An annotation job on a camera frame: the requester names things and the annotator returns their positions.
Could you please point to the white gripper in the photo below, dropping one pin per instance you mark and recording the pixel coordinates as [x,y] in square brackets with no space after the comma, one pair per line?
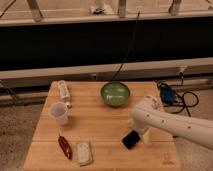
[141,130]

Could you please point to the black rectangular eraser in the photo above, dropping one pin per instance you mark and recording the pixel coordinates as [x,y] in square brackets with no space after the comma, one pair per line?
[131,139]

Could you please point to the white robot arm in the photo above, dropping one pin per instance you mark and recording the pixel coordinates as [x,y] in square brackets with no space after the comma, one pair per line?
[146,113]

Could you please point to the green ceramic bowl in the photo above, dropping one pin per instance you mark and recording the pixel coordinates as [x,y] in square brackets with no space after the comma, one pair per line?
[115,94]

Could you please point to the translucent plastic measuring cup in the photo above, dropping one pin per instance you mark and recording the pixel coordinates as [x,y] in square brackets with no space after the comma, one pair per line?
[59,112]

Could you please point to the blue object on floor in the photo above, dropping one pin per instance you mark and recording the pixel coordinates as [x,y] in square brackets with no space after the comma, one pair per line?
[167,94]

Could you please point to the white rectangular packet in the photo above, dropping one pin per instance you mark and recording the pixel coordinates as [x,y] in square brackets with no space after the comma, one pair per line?
[84,153]

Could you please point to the red chili pepper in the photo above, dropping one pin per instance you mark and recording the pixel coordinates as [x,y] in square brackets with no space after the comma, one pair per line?
[66,148]

